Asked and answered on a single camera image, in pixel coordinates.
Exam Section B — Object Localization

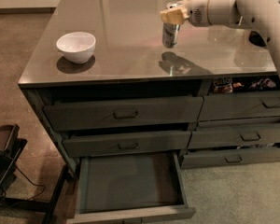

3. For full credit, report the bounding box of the silver redbull can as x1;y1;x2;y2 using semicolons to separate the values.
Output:
161;14;180;48

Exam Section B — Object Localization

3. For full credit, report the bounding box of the snack bag in drawer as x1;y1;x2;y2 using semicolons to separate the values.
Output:
213;77;233;93

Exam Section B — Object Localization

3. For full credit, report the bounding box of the grey bottom right drawer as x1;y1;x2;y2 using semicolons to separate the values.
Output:
180;147;280;169

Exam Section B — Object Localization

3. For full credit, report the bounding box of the black cable on floor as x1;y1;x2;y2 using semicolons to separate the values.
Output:
0;165;47;208

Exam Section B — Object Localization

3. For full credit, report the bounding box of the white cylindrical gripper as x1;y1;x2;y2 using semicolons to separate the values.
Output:
161;0;241;27

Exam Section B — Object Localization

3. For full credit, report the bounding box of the grey top left drawer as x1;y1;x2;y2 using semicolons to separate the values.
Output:
44;96;203;131

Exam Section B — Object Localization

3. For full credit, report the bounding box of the grey open bottom drawer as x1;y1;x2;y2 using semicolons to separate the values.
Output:
66;151;196;224

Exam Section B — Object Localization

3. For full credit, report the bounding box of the grey middle right drawer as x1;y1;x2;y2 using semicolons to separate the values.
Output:
189;123;280;149

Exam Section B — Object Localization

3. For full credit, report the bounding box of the grey top right drawer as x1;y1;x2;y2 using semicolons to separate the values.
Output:
199;91;280;121

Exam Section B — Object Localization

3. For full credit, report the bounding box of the grey middle left drawer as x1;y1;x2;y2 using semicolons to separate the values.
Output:
63;131;191;158

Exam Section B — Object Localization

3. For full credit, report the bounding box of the grey cabinet with counter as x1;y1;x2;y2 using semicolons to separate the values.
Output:
19;0;280;174

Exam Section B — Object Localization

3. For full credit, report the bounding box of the white ceramic bowl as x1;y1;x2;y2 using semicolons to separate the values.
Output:
56;32;96;63

